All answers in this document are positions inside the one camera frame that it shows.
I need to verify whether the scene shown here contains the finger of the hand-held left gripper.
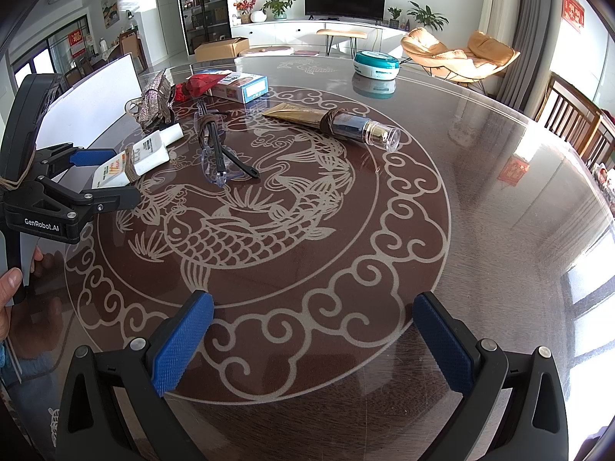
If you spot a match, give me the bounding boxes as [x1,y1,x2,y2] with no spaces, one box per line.
[36,176,141,214]
[36,144,115,178]

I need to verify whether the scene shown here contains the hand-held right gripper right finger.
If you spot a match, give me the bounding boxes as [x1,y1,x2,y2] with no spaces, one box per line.
[413,292,570,461]

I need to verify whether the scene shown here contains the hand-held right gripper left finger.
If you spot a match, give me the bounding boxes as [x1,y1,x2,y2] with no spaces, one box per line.
[57,290,214,461]

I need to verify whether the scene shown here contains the white container box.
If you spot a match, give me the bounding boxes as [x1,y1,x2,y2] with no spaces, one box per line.
[36,53,146,151]

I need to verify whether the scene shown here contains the white cream tube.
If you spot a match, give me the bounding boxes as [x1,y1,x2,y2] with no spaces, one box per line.
[93,123,184,189]

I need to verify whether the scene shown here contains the red snack packet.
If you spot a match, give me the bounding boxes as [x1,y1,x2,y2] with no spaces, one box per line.
[175,74,224,101]

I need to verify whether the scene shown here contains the person's left hand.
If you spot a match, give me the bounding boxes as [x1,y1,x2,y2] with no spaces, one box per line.
[0,247,45,342]

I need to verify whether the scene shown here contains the brown rubber band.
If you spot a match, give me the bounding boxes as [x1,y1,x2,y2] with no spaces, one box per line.
[0,151,38,192]

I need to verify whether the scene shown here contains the rhinestone hair clip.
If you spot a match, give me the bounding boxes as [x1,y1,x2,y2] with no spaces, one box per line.
[126,71,176,130]

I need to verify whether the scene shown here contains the red door poster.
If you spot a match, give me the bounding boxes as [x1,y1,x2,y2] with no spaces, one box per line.
[67,29,87,58]

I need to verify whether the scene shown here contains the brown wooden chair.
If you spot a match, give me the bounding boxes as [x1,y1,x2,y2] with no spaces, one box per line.
[118,30,145,72]

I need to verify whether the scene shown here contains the clear glasses with black arms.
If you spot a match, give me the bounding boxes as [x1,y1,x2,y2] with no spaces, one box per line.
[194,101,260,188]

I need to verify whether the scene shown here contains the blue white medicine box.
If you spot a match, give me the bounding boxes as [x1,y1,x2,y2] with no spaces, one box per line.
[192,71,268,104]

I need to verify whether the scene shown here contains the cardboard box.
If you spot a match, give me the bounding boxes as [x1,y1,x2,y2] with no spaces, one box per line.
[194,37,249,62]

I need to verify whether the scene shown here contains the dark glass display cabinet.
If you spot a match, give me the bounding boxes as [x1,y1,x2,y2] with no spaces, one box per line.
[174,0,229,53]

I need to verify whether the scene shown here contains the beige oval floor cushion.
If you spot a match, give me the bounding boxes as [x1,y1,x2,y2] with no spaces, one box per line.
[239,45,295,57]

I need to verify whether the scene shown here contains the gold cosmetic tube clear cap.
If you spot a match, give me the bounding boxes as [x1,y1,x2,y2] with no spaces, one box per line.
[262,104,402,151]

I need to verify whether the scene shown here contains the red flower arrangement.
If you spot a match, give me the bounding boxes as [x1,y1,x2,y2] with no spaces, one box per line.
[233,0,260,24]

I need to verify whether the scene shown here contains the green potted plant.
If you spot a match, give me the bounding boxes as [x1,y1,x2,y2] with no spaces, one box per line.
[262,0,296,21]

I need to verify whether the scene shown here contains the white television cabinet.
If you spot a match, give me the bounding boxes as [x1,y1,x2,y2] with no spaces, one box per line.
[231,19,409,56]

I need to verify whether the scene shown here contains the wooden slatted dining chair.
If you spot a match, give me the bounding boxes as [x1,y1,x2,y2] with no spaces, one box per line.
[533,71,603,149]
[579,110,615,169]

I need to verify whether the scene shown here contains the wooden bench with metal legs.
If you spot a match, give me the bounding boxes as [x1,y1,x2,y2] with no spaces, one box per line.
[316,29,367,57]

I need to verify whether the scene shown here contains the teal round tin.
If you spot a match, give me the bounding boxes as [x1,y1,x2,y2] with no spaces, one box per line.
[353,50,401,81]

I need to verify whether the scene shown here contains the orange lounge chair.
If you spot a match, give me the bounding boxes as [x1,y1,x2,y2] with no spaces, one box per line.
[401,27,521,85]

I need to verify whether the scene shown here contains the grey curtain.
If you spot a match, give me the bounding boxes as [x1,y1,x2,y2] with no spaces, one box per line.
[495,0,558,111]

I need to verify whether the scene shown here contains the large leafy potted plant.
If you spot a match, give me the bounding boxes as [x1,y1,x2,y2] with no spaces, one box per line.
[407,1,449,30]

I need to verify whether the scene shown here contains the red wall decoration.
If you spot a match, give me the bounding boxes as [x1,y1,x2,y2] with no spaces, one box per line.
[562,0,586,33]

